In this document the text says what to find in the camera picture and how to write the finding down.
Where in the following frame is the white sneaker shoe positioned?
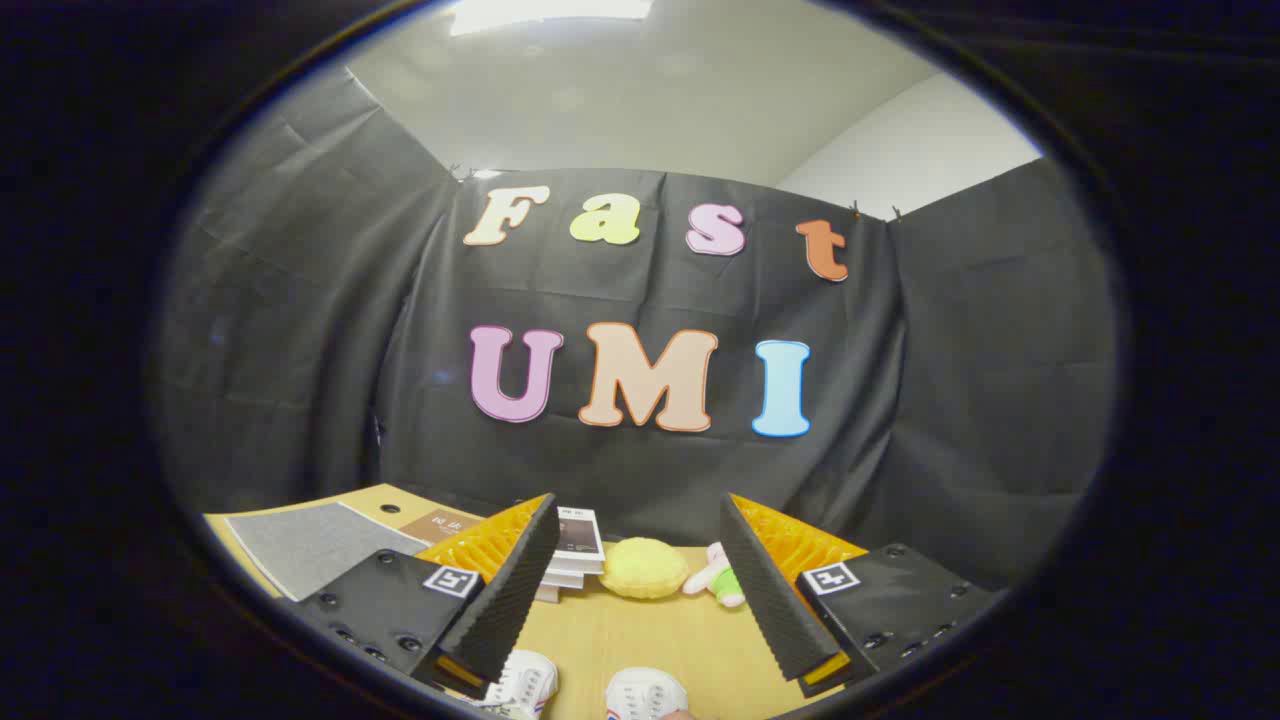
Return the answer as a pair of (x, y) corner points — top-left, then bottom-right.
(605, 667), (692, 720)
(470, 649), (560, 720)

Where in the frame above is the pink and green plush toy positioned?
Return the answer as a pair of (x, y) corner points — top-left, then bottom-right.
(682, 541), (750, 610)

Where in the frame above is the black backdrop cloth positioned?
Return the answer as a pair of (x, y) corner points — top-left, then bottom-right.
(150, 65), (1119, 593)

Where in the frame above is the yellow plush toy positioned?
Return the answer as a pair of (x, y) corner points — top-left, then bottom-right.
(599, 537), (691, 601)

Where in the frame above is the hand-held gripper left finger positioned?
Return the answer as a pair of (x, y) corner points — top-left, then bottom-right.
(298, 492), (562, 701)

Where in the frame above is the stack of white books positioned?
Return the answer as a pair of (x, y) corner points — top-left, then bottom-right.
(534, 506), (608, 604)

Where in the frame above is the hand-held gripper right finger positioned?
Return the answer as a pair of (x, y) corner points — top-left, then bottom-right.
(719, 492), (1004, 699)

